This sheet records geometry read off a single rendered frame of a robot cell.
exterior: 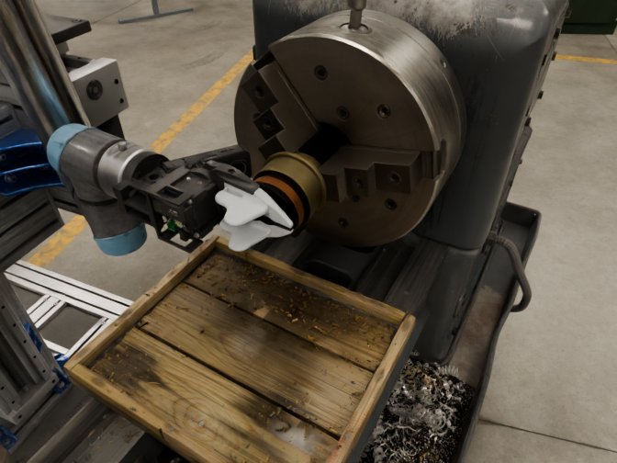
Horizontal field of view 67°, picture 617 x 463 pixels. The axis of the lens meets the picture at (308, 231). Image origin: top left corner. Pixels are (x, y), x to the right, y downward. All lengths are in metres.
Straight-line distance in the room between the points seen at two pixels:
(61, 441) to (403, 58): 0.61
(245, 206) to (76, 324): 1.25
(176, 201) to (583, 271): 2.00
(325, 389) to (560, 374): 1.36
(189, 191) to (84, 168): 0.17
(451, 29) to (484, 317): 0.72
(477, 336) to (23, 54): 1.00
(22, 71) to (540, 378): 1.69
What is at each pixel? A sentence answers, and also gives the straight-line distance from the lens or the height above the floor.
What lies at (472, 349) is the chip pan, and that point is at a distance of 1.13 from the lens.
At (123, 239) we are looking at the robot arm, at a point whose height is 0.96.
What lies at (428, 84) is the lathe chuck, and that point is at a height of 1.19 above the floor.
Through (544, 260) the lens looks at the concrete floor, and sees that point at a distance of 2.29.
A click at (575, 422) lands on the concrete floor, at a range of 1.80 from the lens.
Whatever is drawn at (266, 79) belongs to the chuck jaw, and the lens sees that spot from 0.60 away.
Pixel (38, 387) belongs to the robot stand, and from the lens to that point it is 1.40.
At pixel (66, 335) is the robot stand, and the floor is 0.21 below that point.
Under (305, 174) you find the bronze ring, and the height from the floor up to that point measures 1.11.
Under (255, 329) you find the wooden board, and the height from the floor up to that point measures 0.88.
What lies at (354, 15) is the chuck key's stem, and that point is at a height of 1.25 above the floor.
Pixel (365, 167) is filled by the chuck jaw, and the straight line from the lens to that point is 0.56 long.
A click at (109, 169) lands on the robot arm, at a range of 0.62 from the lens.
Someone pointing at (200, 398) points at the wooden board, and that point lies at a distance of 0.62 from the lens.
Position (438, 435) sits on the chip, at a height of 0.57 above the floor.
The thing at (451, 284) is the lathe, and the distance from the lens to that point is 0.90.
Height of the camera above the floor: 1.41
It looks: 40 degrees down
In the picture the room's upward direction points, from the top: straight up
